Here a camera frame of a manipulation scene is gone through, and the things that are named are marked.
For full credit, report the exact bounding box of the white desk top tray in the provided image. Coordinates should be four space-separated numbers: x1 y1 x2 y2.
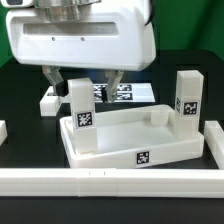
60 105 204 169

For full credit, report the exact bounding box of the white marker base plate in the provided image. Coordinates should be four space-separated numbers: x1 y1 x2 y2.
92 83 157 104

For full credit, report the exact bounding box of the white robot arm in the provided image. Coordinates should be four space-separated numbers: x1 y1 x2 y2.
0 0 156 102

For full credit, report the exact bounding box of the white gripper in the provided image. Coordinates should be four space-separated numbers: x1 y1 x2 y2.
5 3 156 103

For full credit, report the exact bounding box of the white block left edge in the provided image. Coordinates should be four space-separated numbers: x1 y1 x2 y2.
0 120 7 146

